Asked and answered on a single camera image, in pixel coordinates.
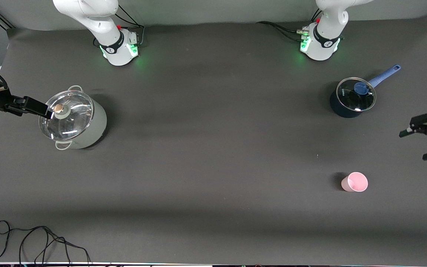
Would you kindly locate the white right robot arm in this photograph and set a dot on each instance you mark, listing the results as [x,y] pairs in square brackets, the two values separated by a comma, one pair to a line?
[98,22]

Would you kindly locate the pale green stock pot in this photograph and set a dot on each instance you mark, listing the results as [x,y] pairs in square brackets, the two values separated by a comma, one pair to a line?
[98,122]

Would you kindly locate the dark blue saucepan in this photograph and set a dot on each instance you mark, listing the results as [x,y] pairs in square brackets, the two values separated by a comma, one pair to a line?
[341,110]

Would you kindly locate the glass lid with blue knob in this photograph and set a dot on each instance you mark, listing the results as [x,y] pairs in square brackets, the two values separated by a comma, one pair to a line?
[350,100]

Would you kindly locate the pink plastic cup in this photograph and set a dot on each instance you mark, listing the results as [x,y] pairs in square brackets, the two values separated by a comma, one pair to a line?
[356,182]

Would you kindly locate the dark grey table mat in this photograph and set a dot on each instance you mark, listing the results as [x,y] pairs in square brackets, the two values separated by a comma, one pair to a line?
[213,148]

